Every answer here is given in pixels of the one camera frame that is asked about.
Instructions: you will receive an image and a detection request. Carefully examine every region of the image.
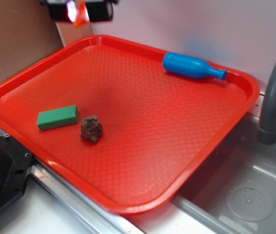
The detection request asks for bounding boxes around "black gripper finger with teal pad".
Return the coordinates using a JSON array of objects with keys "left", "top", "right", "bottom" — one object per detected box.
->
[
  {"left": 40, "top": 0, "right": 76, "bottom": 23},
  {"left": 85, "top": 0, "right": 114, "bottom": 22}
]

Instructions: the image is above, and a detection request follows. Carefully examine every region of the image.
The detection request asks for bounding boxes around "brown cardboard panel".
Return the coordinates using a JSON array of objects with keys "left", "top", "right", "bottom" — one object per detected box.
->
[{"left": 0, "top": 0, "right": 93, "bottom": 83}]

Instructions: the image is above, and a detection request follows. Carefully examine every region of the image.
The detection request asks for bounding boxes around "blue toy bottle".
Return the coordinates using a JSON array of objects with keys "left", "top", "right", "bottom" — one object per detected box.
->
[{"left": 162, "top": 52, "right": 228, "bottom": 81}]

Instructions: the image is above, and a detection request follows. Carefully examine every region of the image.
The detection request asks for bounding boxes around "green rectangular block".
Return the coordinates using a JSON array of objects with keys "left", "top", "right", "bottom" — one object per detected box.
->
[{"left": 37, "top": 105, "right": 79, "bottom": 131}]

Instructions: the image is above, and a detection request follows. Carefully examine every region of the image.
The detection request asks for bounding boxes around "brown rock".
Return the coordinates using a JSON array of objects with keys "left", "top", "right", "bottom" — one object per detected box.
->
[{"left": 79, "top": 115, "right": 103, "bottom": 143}]

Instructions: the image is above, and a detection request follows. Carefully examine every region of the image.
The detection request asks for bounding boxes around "red plastic tray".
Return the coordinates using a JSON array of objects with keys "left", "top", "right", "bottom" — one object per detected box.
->
[{"left": 0, "top": 36, "right": 259, "bottom": 214}]

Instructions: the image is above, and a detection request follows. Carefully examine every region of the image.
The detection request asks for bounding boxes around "grey plastic sink basin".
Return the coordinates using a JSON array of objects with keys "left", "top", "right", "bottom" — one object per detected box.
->
[{"left": 177, "top": 92, "right": 276, "bottom": 234}]

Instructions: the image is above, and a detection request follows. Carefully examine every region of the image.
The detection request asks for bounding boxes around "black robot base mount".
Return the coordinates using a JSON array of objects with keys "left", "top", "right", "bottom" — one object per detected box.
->
[{"left": 0, "top": 136, "right": 34, "bottom": 212}]

